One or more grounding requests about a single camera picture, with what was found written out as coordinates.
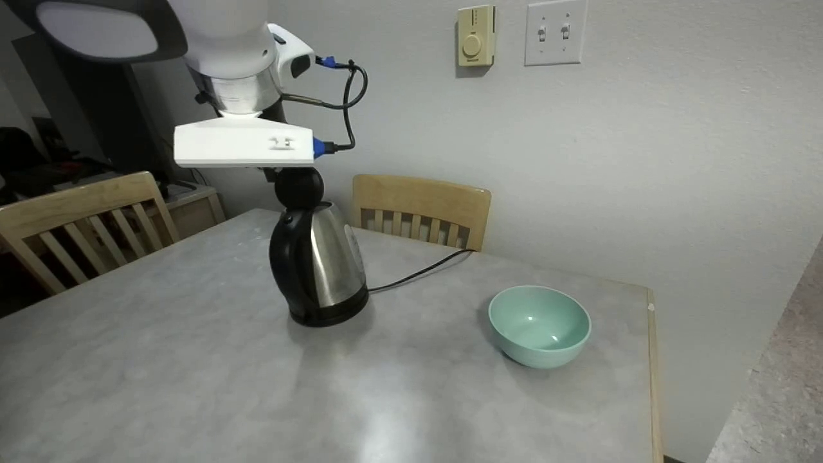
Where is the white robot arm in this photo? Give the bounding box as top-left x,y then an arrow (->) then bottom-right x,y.
170,0 -> 324,210

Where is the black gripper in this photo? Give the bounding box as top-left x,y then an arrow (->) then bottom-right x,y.
275,168 -> 324,209

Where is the black kettle power cord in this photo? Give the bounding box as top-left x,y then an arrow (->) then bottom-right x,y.
367,246 -> 472,293

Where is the beige dimmer wall switch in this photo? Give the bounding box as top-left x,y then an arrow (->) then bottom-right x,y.
455,5 -> 496,68

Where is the mint green ceramic bowl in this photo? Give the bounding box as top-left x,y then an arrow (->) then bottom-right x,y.
485,285 -> 593,370

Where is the stainless steel electric kettle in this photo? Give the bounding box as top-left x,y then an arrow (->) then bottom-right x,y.
270,201 -> 367,327

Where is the left wooden slat chair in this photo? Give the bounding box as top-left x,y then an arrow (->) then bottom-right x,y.
0,170 -> 179,293

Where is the black blue-plug camera cable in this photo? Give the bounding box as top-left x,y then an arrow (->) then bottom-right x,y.
279,55 -> 370,159

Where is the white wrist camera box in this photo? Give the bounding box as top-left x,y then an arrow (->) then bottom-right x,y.
172,119 -> 315,168

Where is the white double light switch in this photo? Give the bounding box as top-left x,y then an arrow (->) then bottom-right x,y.
523,0 -> 588,68

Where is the back wooden chair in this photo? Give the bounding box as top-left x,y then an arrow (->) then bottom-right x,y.
349,176 -> 490,251

